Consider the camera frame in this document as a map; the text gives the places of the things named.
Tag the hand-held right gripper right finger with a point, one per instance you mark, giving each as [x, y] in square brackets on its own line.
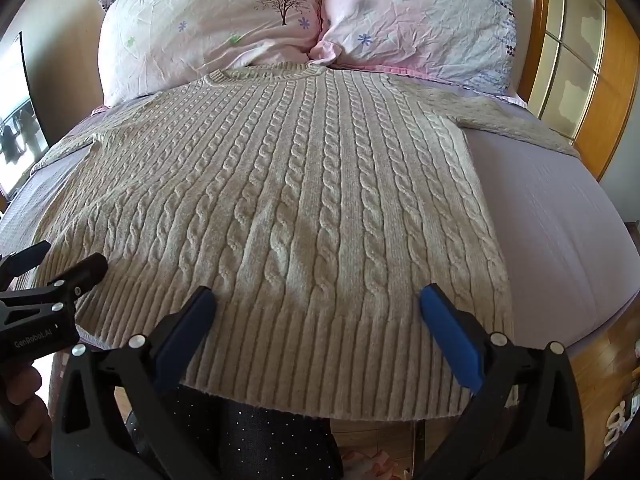
[452, 330]

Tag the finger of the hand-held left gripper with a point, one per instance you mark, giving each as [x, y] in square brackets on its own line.
[27, 255]
[80, 272]

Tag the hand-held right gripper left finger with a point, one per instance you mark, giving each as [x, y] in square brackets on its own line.
[187, 325]

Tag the person's left hand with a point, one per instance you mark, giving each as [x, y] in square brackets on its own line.
[25, 400]

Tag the person's dark dotted pants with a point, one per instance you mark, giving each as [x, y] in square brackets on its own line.
[240, 440]

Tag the pink tree-print pillow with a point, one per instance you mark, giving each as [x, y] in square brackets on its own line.
[210, 25]

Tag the wooden headboard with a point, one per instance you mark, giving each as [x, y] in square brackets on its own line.
[575, 60]

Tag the wall poster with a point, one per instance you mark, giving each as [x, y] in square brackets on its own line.
[17, 120]

